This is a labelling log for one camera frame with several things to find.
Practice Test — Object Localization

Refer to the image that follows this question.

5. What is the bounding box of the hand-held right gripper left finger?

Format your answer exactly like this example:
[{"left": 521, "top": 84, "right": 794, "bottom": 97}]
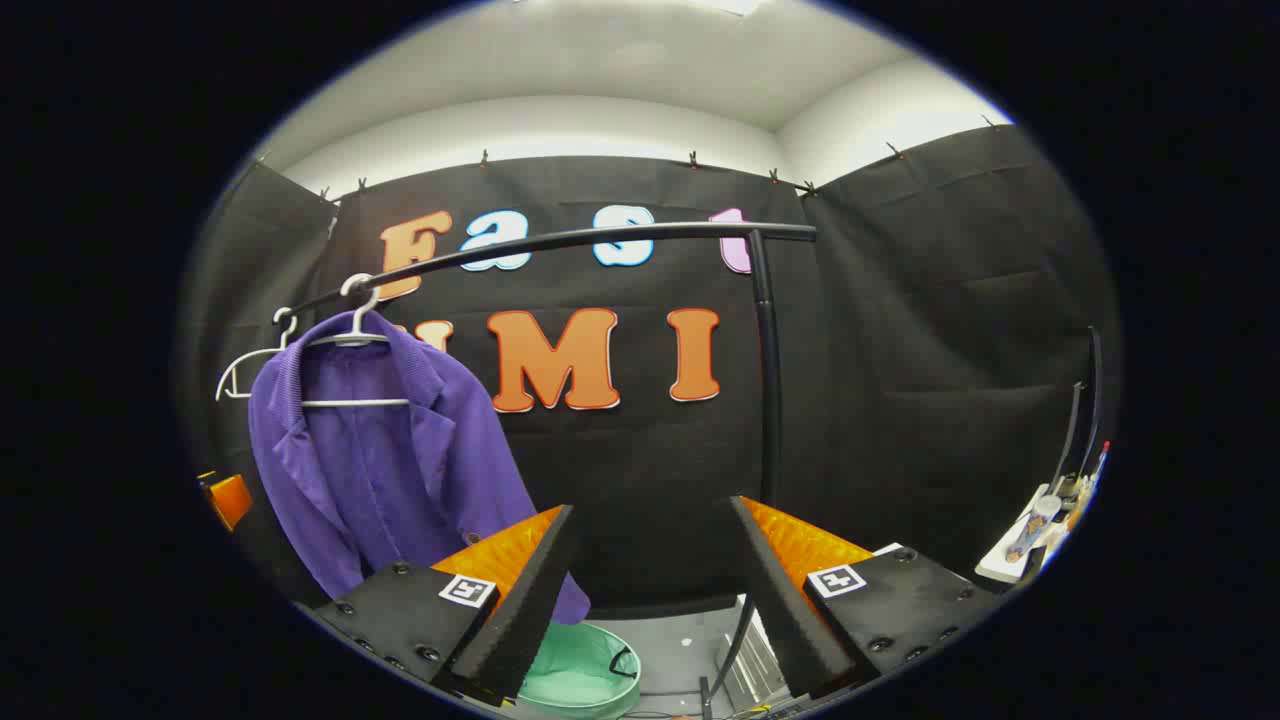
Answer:
[{"left": 315, "top": 505, "right": 579, "bottom": 707}]

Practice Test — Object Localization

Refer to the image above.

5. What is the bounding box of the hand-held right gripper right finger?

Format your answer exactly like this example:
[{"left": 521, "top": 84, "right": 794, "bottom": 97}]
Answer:
[{"left": 728, "top": 495, "right": 1001, "bottom": 700}]

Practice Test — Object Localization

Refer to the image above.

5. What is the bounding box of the green laundry hamper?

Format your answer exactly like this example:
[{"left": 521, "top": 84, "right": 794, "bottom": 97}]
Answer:
[{"left": 515, "top": 618, "right": 643, "bottom": 719}]

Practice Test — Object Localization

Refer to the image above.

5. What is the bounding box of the purple jacket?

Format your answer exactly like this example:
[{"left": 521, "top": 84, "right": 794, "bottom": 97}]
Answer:
[{"left": 248, "top": 310, "right": 591, "bottom": 626}]

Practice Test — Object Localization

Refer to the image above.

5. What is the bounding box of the white clothes hanger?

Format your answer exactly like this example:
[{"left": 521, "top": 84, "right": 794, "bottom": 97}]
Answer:
[
  {"left": 215, "top": 307, "right": 301, "bottom": 403},
  {"left": 300, "top": 272, "right": 413, "bottom": 411}
]

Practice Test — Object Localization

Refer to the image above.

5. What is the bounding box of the black clothes rack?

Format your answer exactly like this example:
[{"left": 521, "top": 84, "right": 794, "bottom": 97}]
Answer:
[{"left": 270, "top": 222, "right": 819, "bottom": 719}]

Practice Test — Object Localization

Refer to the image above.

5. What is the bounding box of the grey metal cabinet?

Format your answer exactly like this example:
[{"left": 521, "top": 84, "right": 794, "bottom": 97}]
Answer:
[{"left": 715, "top": 603, "right": 793, "bottom": 711}]

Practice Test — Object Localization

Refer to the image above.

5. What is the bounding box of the blue and orange bottle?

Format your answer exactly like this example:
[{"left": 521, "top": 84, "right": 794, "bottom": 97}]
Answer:
[{"left": 1008, "top": 495, "right": 1061, "bottom": 561}]

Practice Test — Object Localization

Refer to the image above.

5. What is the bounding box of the black backdrop cloth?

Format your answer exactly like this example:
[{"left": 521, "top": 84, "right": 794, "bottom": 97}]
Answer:
[{"left": 185, "top": 125, "right": 1116, "bottom": 613}]

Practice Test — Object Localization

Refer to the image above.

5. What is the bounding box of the black curved stand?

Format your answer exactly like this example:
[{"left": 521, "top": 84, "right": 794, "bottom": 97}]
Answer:
[{"left": 1050, "top": 325, "right": 1104, "bottom": 483}]

